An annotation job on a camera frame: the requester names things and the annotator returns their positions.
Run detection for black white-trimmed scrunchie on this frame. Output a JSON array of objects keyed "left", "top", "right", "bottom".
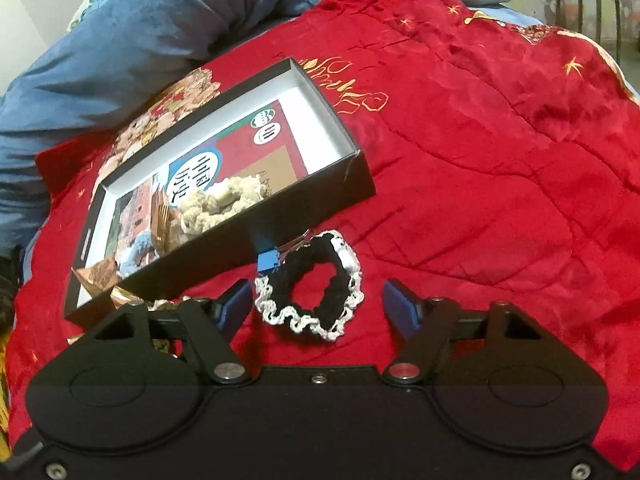
[{"left": 254, "top": 230, "right": 364, "bottom": 342}]

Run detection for blue binder clip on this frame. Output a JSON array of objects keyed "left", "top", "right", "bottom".
[{"left": 256, "top": 230, "right": 314, "bottom": 275}]

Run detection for colourful printed booklet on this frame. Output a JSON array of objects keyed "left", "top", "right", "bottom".
[{"left": 105, "top": 101, "right": 307, "bottom": 260}]

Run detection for blue plush duvet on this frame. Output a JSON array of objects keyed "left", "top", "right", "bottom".
[{"left": 1, "top": 0, "right": 311, "bottom": 258}]

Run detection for black cardboard box tray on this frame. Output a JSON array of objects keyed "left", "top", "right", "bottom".
[{"left": 63, "top": 58, "right": 375, "bottom": 328}]

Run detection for cream crochet scrunchie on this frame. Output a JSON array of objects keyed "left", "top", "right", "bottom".
[{"left": 170, "top": 174, "right": 269, "bottom": 242}]

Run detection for light blue crochet scrunchie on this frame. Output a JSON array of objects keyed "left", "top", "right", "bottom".
[{"left": 116, "top": 231, "right": 158, "bottom": 278}]

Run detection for brown triangular snack packet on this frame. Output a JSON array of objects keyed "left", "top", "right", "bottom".
[
  {"left": 73, "top": 255, "right": 122, "bottom": 297},
  {"left": 110, "top": 286, "right": 177, "bottom": 354}
]

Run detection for red printed blanket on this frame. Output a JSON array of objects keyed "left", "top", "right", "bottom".
[{"left": 6, "top": 0, "right": 639, "bottom": 468}]

